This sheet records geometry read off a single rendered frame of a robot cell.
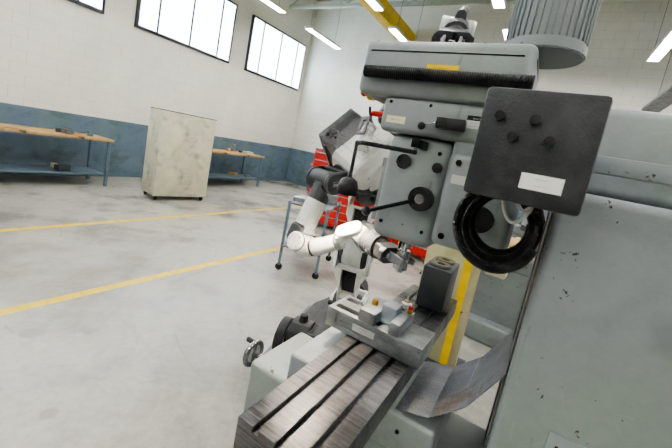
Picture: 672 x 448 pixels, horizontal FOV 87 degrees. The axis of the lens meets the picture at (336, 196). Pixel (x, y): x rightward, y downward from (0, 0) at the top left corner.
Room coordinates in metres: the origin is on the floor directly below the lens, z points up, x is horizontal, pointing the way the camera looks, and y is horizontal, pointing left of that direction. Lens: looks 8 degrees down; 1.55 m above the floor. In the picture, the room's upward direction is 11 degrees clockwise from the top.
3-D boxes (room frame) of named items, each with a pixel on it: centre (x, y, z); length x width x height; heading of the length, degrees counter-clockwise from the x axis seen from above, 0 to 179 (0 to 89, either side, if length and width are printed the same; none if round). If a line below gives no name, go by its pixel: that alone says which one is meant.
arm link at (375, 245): (1.20, -0.20, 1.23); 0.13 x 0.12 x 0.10; 126
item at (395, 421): (1.13, -0.25, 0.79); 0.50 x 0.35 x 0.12; 61
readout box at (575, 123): (0.69, -0.35, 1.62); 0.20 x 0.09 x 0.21; 61
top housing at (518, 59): (1.12, -0.27, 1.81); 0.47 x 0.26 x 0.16; 61
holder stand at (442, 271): (1.60, -0.55, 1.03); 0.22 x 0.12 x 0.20; 152
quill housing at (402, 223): (1.13, -0.26, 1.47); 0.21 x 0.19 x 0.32; 151
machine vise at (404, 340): (1.16, -0.24, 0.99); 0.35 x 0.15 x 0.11; 60
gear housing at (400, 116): (1.11, -0.29, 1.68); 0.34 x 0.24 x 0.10; 61
